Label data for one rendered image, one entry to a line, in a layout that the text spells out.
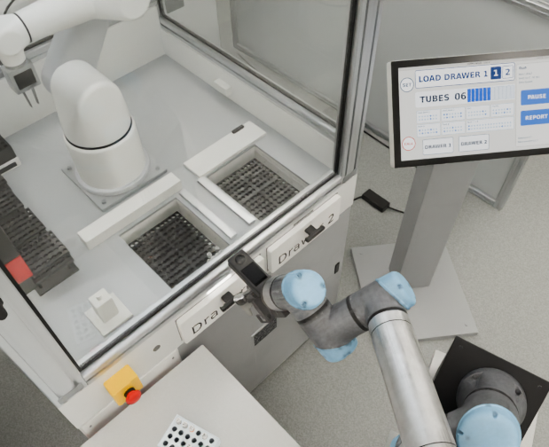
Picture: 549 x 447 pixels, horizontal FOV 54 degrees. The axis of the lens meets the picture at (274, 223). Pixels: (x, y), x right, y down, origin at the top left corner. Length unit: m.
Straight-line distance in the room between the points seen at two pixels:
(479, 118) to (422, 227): 0.56
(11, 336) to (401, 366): 0.68
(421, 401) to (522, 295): 1.85
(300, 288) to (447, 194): 1.11
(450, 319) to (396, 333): 1.54
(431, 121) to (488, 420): 0.88
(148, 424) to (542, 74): 1.48
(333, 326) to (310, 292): 0.08
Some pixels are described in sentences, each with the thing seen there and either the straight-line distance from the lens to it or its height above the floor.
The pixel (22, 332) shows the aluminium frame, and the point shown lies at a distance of 1.09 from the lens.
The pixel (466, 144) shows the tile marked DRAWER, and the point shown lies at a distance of 1.73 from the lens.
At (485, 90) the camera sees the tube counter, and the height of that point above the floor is 1.12.
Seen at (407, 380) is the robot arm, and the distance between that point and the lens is 0.91.
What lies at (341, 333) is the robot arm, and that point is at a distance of 1.04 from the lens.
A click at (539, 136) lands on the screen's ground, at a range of 1.83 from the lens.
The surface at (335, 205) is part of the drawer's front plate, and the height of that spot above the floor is 0.91.
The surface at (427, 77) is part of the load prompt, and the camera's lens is 1.68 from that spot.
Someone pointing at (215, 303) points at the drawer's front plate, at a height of 0.90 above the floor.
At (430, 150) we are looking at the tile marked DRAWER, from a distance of 1.69.
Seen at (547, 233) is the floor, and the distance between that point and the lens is 2.97.
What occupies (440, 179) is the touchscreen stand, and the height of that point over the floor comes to 0.76.
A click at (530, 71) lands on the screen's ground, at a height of 1.15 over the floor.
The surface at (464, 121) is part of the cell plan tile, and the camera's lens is 1.72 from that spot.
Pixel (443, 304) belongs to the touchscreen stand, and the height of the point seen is 0.04.
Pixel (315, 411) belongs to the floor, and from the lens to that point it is 2.26.
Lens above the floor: 2.14
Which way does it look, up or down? 52 degrees down
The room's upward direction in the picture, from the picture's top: 1 degrees counter-clockwise
